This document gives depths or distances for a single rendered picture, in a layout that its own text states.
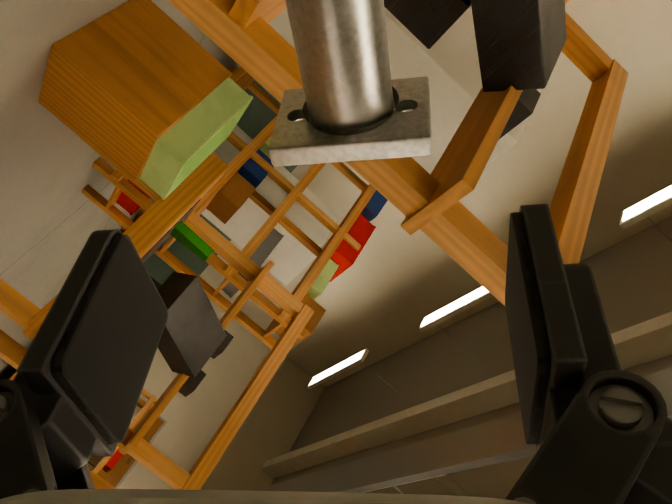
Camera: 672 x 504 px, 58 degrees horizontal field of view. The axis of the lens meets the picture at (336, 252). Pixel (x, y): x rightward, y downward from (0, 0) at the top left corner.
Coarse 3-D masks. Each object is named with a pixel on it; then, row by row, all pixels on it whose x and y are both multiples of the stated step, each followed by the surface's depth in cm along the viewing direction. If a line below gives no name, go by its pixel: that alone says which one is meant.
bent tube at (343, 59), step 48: (288, 0) 18; (336, 0) 17; (336, 48) 18; (384, 48) 19; (288, 96) 23; (336, 96) 19; (384, 96) 20; (288, 144) 20; (336, 144) 20; (384, 144) 20
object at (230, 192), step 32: (96, 160) 480; (256, 160) 568; (96, 192) 516; (128, 192) 485; (224, 192) 542; (256, 192) 606; (288, 192) 577; (128, 224) 519; (288, 224) 610; (352, 224) 597; (160, 256) 527; (256, 256) 526; (320, 256) 553; (352, 256) 582; (224, 288) 537; (320, 288) 545; (288, 320) 511
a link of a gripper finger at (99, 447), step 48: (96, 240) 13; (96, 288) 12; (144, 288) 14; (48, 336) 11; (96, 336) 12; (144, 336) 14; (48, 384) 11; (96, 384) 12; (48, 432) 11; (96, 432) 12
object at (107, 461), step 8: (144, 392) 959; (152, 400) 956; (144, 408) 945; (136, 416) 933; (136, 424) 933; (104, 456) 887; (112, 456) 901; (120, 456) 906; (104, 464) 886; (112, 464) 897; (96, 472) 872; (104, 472) 890
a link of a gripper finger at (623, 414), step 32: (608, 384) 10; (640, 384) 9; (576, 416) 9; (608, 416) 9; (640, 416) 9; (544, 448) 9; (576, 448) 9; (608, 448) 9; (640, 448) 8; (544, 480) 8; (576, 480) 8; (608, 480) 8
